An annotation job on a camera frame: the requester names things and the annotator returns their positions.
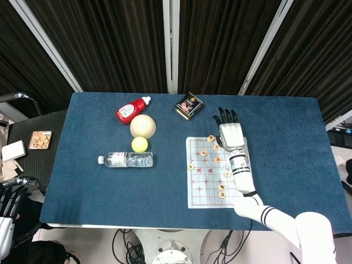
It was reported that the chrome chair armrest tube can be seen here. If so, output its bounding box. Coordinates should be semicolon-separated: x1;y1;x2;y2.
0;92;43;116

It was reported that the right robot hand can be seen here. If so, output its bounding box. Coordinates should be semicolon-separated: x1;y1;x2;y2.
212;107;248;152

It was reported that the black mesh chair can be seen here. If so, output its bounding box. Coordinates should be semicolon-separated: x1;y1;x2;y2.
7;109;69;199

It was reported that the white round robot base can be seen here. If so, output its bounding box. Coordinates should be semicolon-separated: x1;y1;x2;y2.
134;229;211;264

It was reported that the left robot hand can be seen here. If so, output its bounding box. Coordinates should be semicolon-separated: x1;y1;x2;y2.
0;185;28;255

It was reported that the white flat box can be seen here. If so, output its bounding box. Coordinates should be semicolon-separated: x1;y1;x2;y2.
1;140;27;163

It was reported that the black bag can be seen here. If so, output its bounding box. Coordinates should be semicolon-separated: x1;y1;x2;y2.
4;240;81;264

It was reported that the chrome curved tube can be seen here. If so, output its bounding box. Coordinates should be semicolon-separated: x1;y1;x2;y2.
0;177;47;196

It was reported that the yellow tennis ball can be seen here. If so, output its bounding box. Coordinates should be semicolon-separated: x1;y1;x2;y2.
131;136;149;152

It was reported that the black tin can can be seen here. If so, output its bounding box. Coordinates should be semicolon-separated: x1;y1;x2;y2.
174;92;205;122

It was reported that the blue table mat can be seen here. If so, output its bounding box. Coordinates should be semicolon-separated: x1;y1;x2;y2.
40;92;352;234

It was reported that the black cable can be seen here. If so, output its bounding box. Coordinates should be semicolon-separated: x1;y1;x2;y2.
205;229;245;264
112;228;148;264

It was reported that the red bottle white cap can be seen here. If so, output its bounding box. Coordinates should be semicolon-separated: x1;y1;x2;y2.
115;96;152;125

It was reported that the clear plastic water bottle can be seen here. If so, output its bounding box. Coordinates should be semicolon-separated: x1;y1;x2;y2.
97;151;154;168

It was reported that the paper chinese chess board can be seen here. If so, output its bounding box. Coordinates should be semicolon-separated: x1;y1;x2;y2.
185;136;251;210

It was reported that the grey metal frame post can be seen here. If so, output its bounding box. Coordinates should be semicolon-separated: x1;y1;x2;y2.
7;0;84;93
238;0;295;96
162;0;180;94

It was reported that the beige upturned bowl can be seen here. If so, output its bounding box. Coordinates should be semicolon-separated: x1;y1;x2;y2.
129;114;158;139

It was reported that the box of wooden pieces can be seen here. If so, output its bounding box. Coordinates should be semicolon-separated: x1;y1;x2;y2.
27;130;53;151

